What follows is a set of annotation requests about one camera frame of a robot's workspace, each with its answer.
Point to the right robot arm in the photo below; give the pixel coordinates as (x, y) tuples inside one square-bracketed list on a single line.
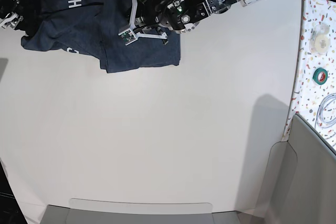
[(8, 6)]

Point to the grey bin right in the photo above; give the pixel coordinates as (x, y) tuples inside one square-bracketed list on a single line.
[(302, 186)]

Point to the green tape roll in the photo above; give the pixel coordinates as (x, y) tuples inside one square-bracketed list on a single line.
[(320, 76)]

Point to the navy blue t-shirt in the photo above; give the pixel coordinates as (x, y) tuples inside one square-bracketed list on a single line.
[(90, 27)]

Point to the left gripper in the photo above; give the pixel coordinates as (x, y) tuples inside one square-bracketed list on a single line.
[(145, 18)]

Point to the grey tray bottom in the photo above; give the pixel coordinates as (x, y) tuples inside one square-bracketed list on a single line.
[(94, 211)]

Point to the clear tape roll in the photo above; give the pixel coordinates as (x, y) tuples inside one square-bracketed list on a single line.
[(320, 39)]

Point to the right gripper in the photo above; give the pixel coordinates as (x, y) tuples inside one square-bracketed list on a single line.
[(11, 20)]

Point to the confetti patterned side cloth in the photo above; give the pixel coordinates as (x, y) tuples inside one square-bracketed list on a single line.
[(315, 103)]

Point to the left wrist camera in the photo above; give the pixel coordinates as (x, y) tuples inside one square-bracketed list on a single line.
[(128, 36)]

